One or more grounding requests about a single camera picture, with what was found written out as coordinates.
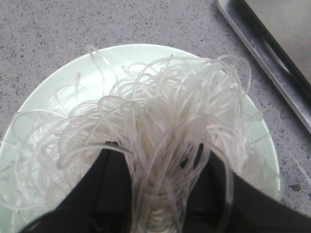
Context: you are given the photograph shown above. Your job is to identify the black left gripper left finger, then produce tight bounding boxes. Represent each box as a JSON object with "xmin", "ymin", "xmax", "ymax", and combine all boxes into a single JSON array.
[{"xmin": 21, "ymin": 142, "xmax": 132, "ymax": 233}]

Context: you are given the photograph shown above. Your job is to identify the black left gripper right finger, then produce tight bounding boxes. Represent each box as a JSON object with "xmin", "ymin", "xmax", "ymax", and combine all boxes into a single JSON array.
[{"xmin": 181, "ymin": 145, "xmax": 311, "ymax": 233}]

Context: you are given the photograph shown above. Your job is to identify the light green plate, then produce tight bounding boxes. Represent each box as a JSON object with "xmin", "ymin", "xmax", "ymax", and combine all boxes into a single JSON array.
[{"xmin": 0, "ymin": 43, "xmax": 281, "ymax": 233}]

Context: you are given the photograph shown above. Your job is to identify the white vermicelli bundle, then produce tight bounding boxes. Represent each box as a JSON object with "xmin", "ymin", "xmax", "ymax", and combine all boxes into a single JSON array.
[{"xmin": 0, "ymin": 44, "xmax": 284, "ymax": 233}]

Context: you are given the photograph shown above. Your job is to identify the digital kitchen scale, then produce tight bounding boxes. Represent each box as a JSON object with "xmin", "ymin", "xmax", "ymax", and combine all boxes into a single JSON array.
[{"xmin": 217, "ymin": 0, "xmax": 311, "ymax": 130}]

